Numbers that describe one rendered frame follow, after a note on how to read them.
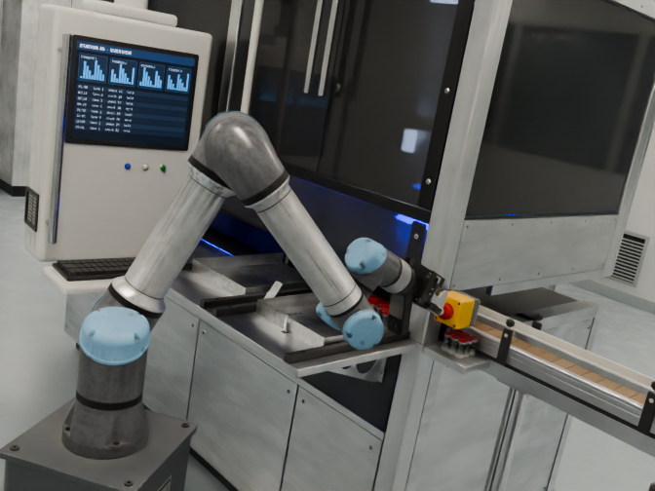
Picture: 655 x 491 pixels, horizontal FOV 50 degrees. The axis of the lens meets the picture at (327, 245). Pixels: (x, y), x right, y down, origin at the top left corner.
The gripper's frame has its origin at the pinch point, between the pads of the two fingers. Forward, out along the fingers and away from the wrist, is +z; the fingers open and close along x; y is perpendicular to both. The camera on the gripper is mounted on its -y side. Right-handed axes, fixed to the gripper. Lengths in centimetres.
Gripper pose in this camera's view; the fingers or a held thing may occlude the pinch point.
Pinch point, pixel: (437, 313)
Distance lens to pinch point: 168.4
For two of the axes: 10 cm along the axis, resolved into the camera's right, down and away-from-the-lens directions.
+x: -6.7, -2.9, 6.9
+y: 4.6, -8.9, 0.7
